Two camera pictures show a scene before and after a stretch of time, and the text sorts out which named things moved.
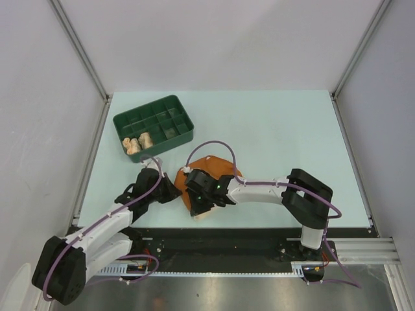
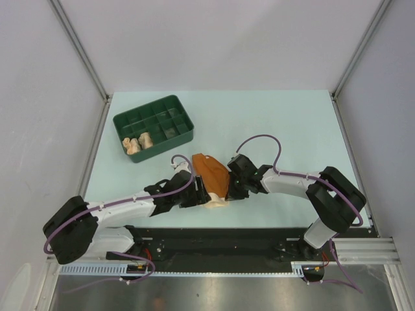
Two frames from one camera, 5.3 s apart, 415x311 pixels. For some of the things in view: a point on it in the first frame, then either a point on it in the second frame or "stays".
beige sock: (132, 145) stays
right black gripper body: (200, 202) -> (237, 189)
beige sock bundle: (145, 139) stays
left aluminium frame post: (76, 41) stays
